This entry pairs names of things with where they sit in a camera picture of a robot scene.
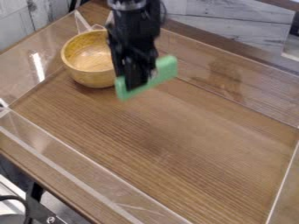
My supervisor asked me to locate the black cable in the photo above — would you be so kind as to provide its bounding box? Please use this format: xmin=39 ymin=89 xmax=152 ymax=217
xmin=0 ymin=195 xmax=33 ymax=224

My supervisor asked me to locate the green rectangular block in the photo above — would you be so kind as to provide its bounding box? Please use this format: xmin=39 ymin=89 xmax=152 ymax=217
xmin=115 ymin=55 xmax=178 ymax=101

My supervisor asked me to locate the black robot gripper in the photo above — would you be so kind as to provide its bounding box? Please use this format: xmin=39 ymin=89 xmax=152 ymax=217
xmin=107 ymin=0 xmax=163 ymax=91

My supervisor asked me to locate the black metal table bracket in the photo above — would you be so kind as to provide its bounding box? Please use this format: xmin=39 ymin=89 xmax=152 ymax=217
xmin=24 ymin=182 xmax=68 ymax=224

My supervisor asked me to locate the clear acrylic barrier wall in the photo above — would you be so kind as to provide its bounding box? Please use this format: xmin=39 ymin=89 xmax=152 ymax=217
xmin=0 ymin=3 xmax=299 ymax=224

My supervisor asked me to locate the brown wooden bowl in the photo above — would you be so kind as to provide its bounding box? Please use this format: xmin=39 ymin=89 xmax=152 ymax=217
xmin=60 ymin=29 xmax=116 ymax=88

